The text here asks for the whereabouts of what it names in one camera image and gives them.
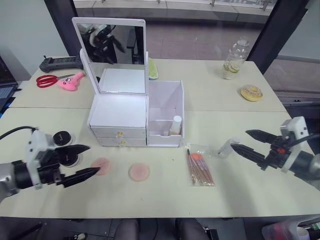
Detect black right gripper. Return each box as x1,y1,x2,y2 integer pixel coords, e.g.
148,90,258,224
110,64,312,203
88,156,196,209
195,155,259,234
230,129,292,172

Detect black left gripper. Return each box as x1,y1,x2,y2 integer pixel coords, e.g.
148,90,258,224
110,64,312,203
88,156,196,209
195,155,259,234
36,144,102,189

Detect pink round makeup sponge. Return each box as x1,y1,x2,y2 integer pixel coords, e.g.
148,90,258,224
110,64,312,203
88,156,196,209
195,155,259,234
90,157,113,177
127,162,151,182

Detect white drawer with gold knob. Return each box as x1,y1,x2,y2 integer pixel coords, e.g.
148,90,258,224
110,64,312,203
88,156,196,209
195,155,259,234
96,137,147,148
90,126,147,139

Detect pink brush set in bag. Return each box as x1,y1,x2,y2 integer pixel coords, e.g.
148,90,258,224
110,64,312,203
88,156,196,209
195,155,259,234
184,142,216,187

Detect white makeup organizer box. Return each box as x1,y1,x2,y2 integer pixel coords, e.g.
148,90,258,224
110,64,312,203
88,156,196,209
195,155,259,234
79,48,185,148

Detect white framed organizer mirror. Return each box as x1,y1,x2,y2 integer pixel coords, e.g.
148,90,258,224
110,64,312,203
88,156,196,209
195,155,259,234
71,16,147,95

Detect black and white round compact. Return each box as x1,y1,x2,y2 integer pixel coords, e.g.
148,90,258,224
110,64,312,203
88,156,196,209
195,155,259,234
60,147,84,169

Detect small clear bottle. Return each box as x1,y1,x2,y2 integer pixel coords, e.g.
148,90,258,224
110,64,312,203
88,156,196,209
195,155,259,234
216,136,242,160

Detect yellow sprinkled donut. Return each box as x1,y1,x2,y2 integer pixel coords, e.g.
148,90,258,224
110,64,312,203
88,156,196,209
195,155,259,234
240,84,264,102

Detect pink plush toy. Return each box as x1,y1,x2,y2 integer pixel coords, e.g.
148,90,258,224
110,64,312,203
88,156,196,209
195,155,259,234
57,72,87,92

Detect beige bottle with white cap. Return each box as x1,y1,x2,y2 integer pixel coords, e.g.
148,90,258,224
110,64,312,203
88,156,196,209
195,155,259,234
168,115,183,137

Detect clear bottle with lemon slices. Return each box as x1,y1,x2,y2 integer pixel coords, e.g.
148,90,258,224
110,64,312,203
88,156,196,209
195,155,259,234
222,36,252,81

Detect black handheld device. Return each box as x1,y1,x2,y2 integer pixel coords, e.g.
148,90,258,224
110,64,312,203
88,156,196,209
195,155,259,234
38,55,84,74

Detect dark laptop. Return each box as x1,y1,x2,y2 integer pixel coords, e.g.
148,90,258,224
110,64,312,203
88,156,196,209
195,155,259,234
0,54,20,114

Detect dark rounded shape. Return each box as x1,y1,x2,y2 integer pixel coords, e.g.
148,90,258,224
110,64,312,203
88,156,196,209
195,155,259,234
177,218,209,240

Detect green cloth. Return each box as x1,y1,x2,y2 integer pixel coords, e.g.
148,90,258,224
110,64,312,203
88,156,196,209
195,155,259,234
147,57,160,81

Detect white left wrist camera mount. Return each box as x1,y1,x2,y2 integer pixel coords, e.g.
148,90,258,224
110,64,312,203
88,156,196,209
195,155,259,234
24,129,58,191

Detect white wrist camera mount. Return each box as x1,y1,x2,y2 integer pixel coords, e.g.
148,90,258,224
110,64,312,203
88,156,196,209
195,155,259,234
24,129,58,191
279,116,309,174

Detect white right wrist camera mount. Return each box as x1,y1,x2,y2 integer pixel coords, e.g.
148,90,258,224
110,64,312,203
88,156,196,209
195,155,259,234
279,116,309,174

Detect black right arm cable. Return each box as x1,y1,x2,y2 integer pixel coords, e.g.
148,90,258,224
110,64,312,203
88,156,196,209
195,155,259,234
286,133,320,151

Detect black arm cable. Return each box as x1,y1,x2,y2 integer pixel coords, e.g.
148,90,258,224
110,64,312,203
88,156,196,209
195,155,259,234
0,125,38,141
286,133,320,151

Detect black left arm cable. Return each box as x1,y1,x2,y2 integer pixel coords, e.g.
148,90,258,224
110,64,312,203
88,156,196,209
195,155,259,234
0,125,38,141

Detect red handled scissors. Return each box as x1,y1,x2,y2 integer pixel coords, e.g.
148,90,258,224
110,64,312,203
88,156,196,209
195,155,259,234
35,73,76,89

